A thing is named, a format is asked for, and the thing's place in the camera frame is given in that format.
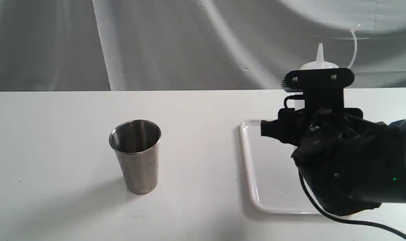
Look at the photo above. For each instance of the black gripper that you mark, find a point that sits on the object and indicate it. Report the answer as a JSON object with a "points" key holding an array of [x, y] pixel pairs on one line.
{"points": [[326, 137]]}

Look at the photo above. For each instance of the clear plastic squeeze bottle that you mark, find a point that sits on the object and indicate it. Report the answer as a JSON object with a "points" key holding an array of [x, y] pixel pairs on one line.
{"points": [[320, 63]]}

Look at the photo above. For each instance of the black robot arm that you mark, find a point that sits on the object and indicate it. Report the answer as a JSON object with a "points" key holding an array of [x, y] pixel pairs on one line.
{"points": [[350, 164]]}

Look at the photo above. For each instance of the stainless steel cup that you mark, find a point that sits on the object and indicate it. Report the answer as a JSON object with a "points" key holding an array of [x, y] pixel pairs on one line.
{"points": [[136, 145]]}

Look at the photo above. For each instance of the white plastic tray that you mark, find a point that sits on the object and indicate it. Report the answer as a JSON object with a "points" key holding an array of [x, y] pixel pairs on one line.
{"points": [[270, 173]]}

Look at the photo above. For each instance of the white backdrop cloth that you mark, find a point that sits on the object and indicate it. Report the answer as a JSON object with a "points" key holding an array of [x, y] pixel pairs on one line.
{"points": [[124, 45]]}

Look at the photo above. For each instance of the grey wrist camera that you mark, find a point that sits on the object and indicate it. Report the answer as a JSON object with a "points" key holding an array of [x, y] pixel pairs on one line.
{"points": [[321, 89]]}

